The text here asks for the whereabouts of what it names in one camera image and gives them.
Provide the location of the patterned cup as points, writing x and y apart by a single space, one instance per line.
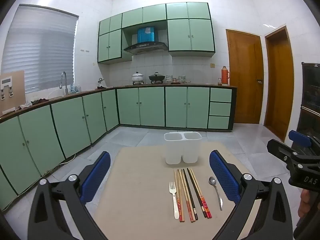
182 79

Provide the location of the wide wooden door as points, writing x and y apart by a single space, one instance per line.
245 80

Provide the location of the dark glass cabinet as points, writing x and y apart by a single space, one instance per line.
311 100

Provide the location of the green wall cabinet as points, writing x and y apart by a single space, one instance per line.
142 15
190 35
110 42

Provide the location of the white plastic utensil holder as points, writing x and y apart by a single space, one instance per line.
175 152

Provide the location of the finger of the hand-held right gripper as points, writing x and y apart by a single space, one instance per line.
277 148
300 138

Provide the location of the small glass jar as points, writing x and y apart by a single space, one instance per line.
219 82

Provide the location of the small clear bottles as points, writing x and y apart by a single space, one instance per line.
75 88

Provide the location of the narrow wooden door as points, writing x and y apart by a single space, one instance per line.
278 87

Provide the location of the black chopstick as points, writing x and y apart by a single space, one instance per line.
190 195
197 195

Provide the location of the orange thermos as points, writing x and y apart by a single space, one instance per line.
225 77

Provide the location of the small wall hooks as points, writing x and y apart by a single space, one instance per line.
86 51

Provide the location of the silver kettle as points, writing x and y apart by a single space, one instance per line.
100 82

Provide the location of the light wooden chopstick red end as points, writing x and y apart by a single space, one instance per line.
180 195

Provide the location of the dark red cloth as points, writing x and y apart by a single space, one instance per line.
100 87

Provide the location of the brown wooden board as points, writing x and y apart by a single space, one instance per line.
17 92

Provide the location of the person's right hand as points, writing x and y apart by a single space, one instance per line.
303 202

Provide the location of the black range hood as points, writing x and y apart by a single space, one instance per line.
146 46

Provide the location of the white pot with lid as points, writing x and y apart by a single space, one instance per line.
138 78

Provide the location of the black wok with lid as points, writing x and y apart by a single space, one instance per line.
157 77

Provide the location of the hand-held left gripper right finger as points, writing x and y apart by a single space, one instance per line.
223 177

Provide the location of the dark crumpled cloth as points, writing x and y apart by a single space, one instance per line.
37 102

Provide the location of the metal sink faucet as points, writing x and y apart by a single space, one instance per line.
66 87

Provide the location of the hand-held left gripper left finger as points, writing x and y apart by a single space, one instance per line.
96 175

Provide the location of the blue hood duct cover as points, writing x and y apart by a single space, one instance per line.
147 35

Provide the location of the long green base cabinet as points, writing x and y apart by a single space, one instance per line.
67 125

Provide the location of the green base cabinet with drawers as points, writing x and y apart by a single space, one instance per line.
150 107

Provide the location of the dark chopstick red end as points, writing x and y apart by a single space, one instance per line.
202 195
199 195

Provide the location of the white plastic fixture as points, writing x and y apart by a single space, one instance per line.
5 81

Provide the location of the green drawer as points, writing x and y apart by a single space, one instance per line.
220 109
221 95
218 122

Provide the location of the grey window blind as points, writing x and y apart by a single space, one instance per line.
40 50

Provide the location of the metal spoon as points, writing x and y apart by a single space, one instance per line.
212 180

